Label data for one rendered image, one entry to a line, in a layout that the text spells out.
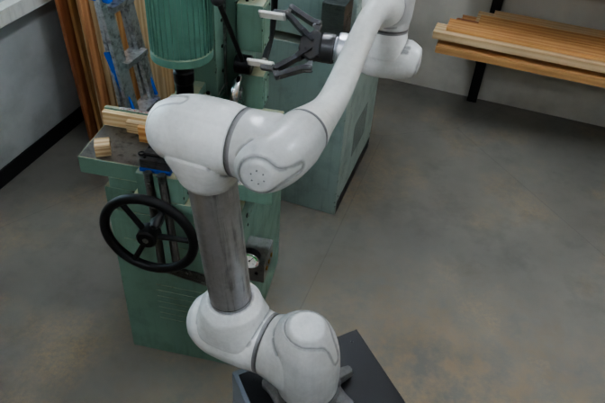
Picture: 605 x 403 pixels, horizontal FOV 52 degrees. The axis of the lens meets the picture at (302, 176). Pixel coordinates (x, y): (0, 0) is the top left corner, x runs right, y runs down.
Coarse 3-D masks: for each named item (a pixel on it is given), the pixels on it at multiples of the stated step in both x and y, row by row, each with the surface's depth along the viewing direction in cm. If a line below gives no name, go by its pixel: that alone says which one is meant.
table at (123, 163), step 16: (112, 128) 196; (112, 144) 189; (128, 144) 190; (144, 144) 190; (80, 160) 185; (96, 160) 183; (112, 160) 183; (128, 160) 184; (112, 176) 186; (128, 176) 185; (240, 192) 179; (176, 208) 175
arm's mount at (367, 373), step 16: (352, 336) 172; (352, 352) 168; (368, 352) 168; (352, 368) 164; (368, 368) 164; (256, 384) 160; (352, 384) 160; (368, 384) 160; (384, 384) 160; (256, 400) 157; (272, 400) 157; (368, 400) 157; (384, 400) 157; (400, 400) 157
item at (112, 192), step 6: (264, 108) 229; (108, 186) 189; (108, 192) 190; (114, 192) 190; (120, 192) 189; (126, 192) 189; (132, 192) 188; (108, 198) 192; (132, 204) 192; (138, 204) 191; (240, 204) 186; (246, 204) 188; (252, 204) 198; (132, 210) 193; (138, 210) 193; (144, 210) 192; (246, 210) 190; (186, 216) 190; (192, 216) 190; (246, 216) 191; (192, 222) 191
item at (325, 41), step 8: (312, 32) 155; (320, 32) 155; (304, 40) 155; (312, 40) 155; (320, 40) 154; (328, 40) 151; (312, 48) 154; (320, 48) 152; (328, 48) 151; (304, 56) 154; (312, 56) 154; (320, 56) 153; (328, 56) 152
